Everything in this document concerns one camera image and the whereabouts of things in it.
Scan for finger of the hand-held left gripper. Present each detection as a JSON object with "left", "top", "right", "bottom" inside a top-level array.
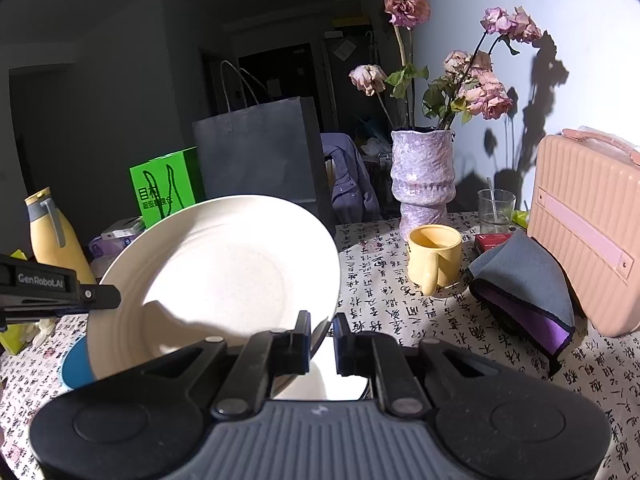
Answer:
[
  {"left": 76, "top": 284, "right": 122, "bottom": 312},
  {"left": 0, "top": 309, "right": 89, "bottom": 330}
]

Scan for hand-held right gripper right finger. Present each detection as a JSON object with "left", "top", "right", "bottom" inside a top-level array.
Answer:
[{"left": 332, "top": 312, "right": 496, "bottom": 417}]

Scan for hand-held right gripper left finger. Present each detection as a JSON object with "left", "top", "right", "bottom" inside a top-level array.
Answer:
[{"left": 142, "top": 310, "right": 313, "bottom": 418}]

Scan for white bowl with black rim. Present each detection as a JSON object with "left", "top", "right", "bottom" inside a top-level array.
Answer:
[{"left": 274, "top": 360, "right": 372, "bottom": 402}]

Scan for blue bowl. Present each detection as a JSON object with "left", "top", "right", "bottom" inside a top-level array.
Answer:
[{"left": 61, "top": 334, "right": 97, "bottom": 391}]

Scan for cream plate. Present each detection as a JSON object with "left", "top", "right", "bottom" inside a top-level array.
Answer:
[{"left": 86, "top": 194, "right": 342, "bottom": 395}]

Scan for crumpled white tissue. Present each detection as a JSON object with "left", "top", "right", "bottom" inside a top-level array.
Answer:
[{"left": 30, "top": 317, "right": 57, "bottom": 342}]

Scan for yellow-green carton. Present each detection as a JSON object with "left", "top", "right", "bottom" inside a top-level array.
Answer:
[{"left": 0, "top": 247, "right": 31, "bottom": 357}]

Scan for yellow thermos jug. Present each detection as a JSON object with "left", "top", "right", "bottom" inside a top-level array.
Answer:
[{"left": 25, "top": 187, "right": 96, "bottom": 286}]

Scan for purple tissue pack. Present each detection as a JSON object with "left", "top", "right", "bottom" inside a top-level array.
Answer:
[{"left": 89, "top": 230, "right": 136, "bottom": 273}]

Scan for small white box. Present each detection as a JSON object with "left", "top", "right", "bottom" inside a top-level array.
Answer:
[{"left": 102, "top": 217, "right": 147, "bottom": 240}]

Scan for green paper bag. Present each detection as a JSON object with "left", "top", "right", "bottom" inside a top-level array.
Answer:
[{"left": 129, "top": 147, "right": 206, "bottom": 228}]

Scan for yellow mug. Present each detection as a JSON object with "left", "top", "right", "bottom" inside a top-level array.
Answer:
[{"left": 406, "top": 225, "right": 463, "bottom": 297}]

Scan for grey jacket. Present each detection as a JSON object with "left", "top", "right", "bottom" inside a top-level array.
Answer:
[{"left": 320, "top": 132, "right": 383, "bottom": 223}]

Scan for small red box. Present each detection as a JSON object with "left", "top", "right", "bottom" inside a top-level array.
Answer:
[{"left": 474, "top": 233, "right": 515, "bottom": 255}]

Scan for grey and purple cloth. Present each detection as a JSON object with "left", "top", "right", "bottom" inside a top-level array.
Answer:
[{"left": 467, "top": 232, "right": 576, "bottom": 376}]

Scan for purple textured vase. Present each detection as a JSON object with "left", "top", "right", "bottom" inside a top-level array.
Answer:
[{"left": 390, "top": 129, "right": 457, "bottom": 242}]

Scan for black paper bag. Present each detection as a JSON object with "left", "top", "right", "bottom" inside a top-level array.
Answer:
[{"left": 192, "top": 60, "right": 337, "bottom": 233}]

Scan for clear drinking glass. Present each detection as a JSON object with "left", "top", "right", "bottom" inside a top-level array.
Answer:
[{"left": 477, "top": 189, "right": 516, "bottom": 236}]

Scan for spoon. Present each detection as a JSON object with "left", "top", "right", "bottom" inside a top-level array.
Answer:
[{"left": 487, "top": 176, "right": 501, "bottom": 223}]

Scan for pink ribbed case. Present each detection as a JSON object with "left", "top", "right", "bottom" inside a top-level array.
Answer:
[{"left": 527, "top": 128, "right": 640, "bottom": 337}]

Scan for dried pink flowers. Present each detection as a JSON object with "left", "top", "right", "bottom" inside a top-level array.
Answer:
[{"left": 349, "top": 0, "right": 543, "bottom": 131}]

